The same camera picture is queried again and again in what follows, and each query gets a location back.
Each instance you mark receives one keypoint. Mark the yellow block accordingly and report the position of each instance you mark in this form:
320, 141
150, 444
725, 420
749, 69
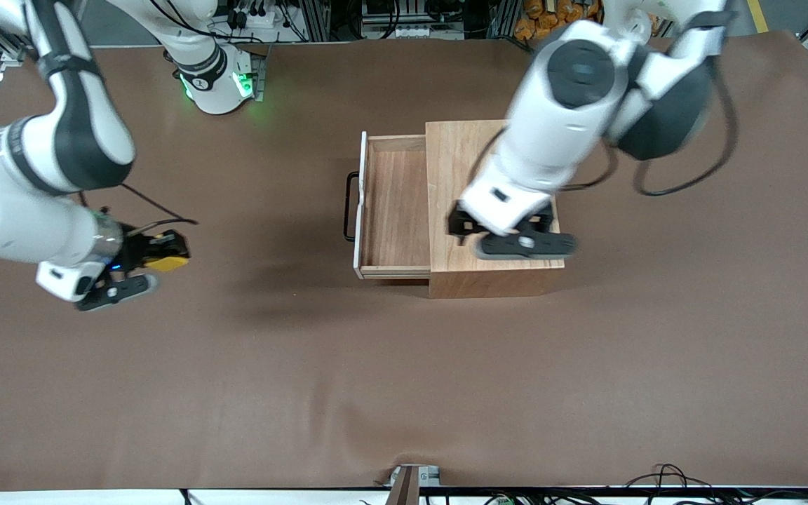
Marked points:
169, 264

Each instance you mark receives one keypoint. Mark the grey electronics unit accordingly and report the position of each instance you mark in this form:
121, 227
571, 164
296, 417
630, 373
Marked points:
411, 31

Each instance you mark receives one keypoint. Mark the light wooden cabinet box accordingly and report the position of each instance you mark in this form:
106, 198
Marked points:
460, 273

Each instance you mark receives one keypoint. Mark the pile of orange objects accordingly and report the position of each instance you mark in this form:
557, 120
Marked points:
551, 21

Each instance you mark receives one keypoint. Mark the metal table clamp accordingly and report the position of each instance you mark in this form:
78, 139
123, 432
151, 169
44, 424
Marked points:
407, 480

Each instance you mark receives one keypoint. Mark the white power strip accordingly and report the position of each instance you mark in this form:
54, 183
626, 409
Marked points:
260, 19

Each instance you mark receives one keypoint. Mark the brown table mat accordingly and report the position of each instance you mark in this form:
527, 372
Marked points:
306, 365

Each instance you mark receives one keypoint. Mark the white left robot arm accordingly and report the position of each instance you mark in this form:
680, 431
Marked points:
572, 105

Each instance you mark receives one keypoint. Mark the grey perforated mounting bracket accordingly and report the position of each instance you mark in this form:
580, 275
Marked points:
261, 70

